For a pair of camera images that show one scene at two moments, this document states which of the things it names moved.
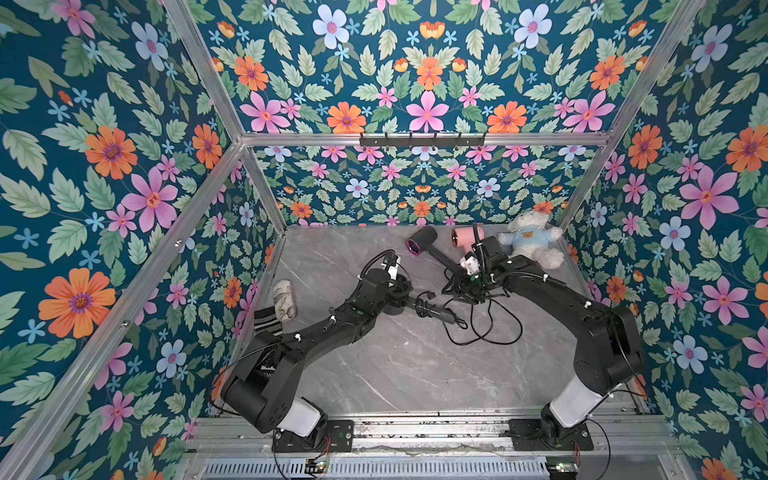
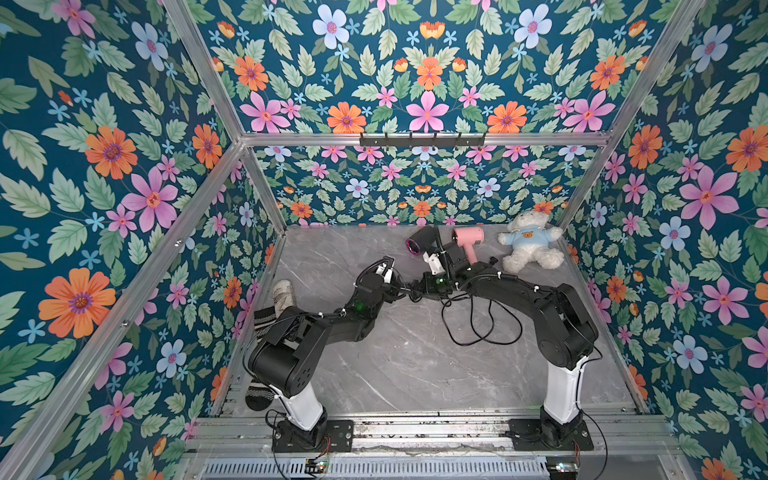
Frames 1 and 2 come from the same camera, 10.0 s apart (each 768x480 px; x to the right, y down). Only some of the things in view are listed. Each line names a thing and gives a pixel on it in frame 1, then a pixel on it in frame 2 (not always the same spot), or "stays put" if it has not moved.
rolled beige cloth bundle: (283, 293) stays put
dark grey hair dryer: (430, 310) to (416, 290)
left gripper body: (396, 296) stays put
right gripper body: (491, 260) to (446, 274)
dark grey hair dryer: (422, 240) stays put
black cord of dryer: (514, 313) stays put
